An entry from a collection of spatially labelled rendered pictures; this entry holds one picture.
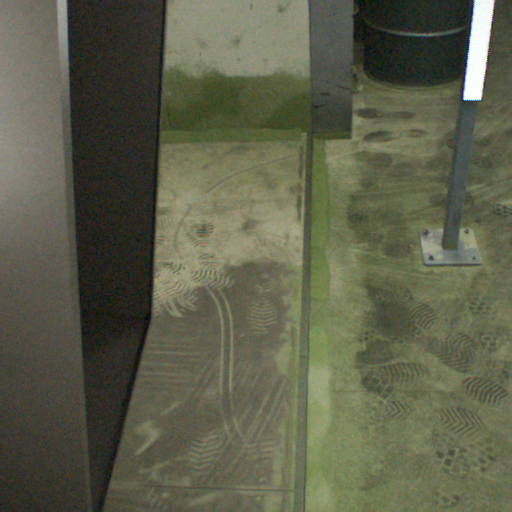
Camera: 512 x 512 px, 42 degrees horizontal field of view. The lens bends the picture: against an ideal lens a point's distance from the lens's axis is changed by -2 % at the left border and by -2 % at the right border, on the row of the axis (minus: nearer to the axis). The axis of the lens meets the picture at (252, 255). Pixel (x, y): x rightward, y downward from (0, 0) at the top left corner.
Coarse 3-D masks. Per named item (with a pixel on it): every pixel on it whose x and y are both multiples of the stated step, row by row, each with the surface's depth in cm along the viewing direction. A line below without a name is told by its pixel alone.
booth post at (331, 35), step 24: (312, 0) 265; (336, 0) 264; (312, 24) 271; (336, 24) 270; (312, 48) 278; (336, 48) 277; (312, 72) 285; (336, 72) 284; (312, 96) 292; (336, 96) 291; (312, 120) 300; (336, 120) 298
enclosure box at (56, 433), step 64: (0, 0) 52; (64, 0) 53; (128, 0) 111; (0, 64) 55; (64, 64) 56; (128, 64) 118; (0, 128) 59; (64, 128) 59; (128, 128) 126; (0, 192) 63; (64, 192) 63; (128, 192) 135; (0, 256) 69; (64, 256) 68; (128, 256) 146; (0, 320) 75; (64, 320) 74; (128, 320) 156; (0, 384) 82; (64, 384) 81; (128, 384) 142; (0, 448) 91; (64, 448) 90
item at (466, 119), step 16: (464, 112) 203; (464, 128) 206; (464, 144) 210; (464, 160) 214; (464, 176) 217; (448, 192) 226; (464, 192) 221; (448, 208) 227; (448, 224) 230; (448, 240) 235
